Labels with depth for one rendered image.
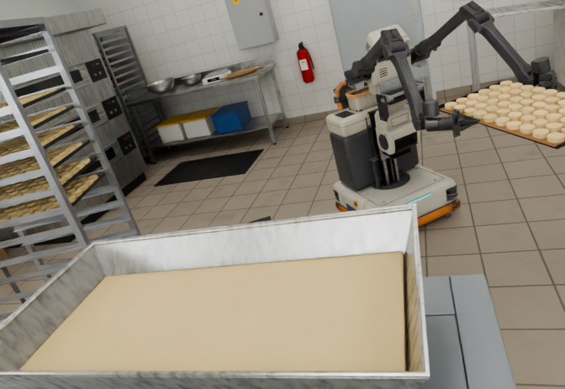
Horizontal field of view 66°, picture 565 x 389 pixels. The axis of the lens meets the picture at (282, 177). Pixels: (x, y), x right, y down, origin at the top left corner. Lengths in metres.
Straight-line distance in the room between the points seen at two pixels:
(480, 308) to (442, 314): 0.05
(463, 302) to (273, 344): 0.28
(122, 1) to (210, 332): 6.32
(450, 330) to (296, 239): 0.24
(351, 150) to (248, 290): 2.35
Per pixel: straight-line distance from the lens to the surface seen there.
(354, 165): 2.97
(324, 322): 0.55
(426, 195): 2.94
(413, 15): 5.65
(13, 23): 2.15
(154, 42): 6.60
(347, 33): 5.72
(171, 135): 6.11
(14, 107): 1.96
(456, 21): 2.50
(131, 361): 0.62
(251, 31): 5.75
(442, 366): 0.60
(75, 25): 5.04
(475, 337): 0.63
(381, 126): 2.74
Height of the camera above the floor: 1.62
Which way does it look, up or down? 22 degrees down
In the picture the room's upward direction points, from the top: 16 degrees counter-clockwise
